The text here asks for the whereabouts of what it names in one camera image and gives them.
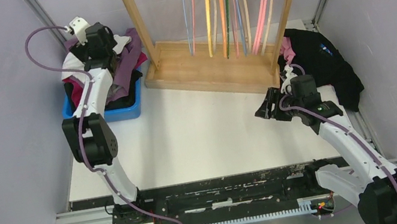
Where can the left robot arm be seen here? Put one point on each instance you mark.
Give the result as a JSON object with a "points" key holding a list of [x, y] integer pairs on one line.
{"points": [[91, 140]]}

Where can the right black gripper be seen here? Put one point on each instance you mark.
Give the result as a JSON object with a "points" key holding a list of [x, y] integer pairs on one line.
{"points": [[264, 109]]}

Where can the yellow hanger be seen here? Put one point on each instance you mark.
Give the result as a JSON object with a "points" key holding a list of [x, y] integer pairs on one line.
{"points": [[209, 31]]}

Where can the beige wooden hanger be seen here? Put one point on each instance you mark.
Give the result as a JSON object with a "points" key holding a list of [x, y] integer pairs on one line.
{"points": [[267, 29]]}

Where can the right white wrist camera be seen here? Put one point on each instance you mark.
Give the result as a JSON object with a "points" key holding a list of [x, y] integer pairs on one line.
{"points": [[286, 76]]}

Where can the white skirt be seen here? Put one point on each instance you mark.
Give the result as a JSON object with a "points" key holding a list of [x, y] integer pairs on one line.
{"points": [[71, 62]]}

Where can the black garment pile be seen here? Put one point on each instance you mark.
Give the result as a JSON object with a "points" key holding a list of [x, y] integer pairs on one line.
{"points": [[317, 56]]}

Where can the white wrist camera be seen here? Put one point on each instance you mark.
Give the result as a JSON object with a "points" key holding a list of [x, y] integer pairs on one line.
{"points": [[78, 27], [286, 76]]}

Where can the blue plastic bin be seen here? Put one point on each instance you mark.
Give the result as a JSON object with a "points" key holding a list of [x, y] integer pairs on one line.
{"points": [[123, 114]]}

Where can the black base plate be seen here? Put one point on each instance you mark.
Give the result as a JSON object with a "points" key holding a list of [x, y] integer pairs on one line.
{"points": [[218, 200]]}

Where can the wooden hanger rack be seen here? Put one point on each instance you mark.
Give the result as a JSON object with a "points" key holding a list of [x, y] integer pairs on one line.
{"points": [[173, 67]]}

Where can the pink garment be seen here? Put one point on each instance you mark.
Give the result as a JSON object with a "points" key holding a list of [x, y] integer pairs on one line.
{"points": [[286, 51]]}

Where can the magenta garment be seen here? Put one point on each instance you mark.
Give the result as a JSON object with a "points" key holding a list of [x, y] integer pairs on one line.
{"points": [[73, 88]]}

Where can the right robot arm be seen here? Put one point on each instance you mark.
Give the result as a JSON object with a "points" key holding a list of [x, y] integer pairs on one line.
{"points": [[371, 184]]}

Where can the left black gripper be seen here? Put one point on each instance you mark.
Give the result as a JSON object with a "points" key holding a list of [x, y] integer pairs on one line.
{"points": [[84, 50]]}

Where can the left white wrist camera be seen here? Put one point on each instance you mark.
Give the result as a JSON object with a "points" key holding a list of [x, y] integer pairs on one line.
{"points": [[78, 27]]}

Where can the pink hanger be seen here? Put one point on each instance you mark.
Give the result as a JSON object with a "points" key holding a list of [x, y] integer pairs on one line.
{"points": [[260, 26]]}

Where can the orange hanger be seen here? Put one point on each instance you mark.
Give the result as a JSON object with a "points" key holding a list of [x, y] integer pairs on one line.
{"points": [[223, 28]]}

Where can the purple garment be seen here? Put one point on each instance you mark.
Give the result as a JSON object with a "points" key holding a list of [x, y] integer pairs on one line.
{"points": [[130, 59]]}

